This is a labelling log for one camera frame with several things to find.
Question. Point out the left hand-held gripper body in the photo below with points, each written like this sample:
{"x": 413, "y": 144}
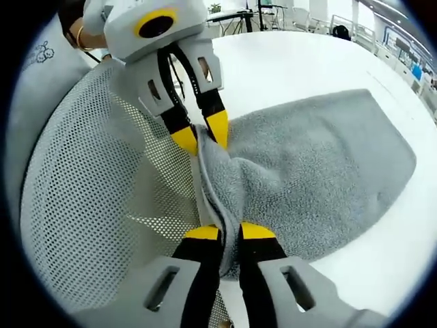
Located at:
{"x": 136, "y": 37}

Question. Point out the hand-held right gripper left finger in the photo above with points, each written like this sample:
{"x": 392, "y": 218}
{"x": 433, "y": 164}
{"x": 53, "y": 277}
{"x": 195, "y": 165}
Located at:
{"x": 198, "y": 273}

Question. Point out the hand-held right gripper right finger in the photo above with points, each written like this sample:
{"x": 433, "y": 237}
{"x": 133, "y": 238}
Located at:
{"x": 259, "y": 273}

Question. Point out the grey towel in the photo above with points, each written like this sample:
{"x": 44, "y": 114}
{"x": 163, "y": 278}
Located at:
{"x": 307, "y": 171}

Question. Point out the small green plant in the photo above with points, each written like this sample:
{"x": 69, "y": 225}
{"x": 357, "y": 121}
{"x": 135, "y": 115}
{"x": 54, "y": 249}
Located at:
{"x": 215, "y": 8}

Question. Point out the black stand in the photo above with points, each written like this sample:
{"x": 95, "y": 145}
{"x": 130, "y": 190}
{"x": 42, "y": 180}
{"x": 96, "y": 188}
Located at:
{"x": 261, "y": 15}

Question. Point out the white table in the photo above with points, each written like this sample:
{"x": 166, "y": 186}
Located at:
{"x": 290, "y": 61}

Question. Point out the light grey printed garment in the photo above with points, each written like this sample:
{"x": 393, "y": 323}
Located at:
{"x": 44, "y": 85}

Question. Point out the white office chair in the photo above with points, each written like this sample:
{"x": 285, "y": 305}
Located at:
{"x": 309, "y": 18}
{"x": 358, "y": 34}

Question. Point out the black bag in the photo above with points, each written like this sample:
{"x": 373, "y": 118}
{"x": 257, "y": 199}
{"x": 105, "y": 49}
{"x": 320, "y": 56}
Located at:
{"x": 341, "y": 33}

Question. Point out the row of white cabinets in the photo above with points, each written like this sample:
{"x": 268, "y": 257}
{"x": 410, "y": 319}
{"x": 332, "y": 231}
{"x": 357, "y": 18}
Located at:
{"x": 399, "y": 61}

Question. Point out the blue box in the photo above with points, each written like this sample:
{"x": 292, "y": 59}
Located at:
{"x": 417, "y": 71}

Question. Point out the black frame desk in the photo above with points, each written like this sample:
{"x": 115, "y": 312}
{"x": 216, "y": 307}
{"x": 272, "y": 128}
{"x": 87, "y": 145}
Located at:
{"x": 232, "y": 13}

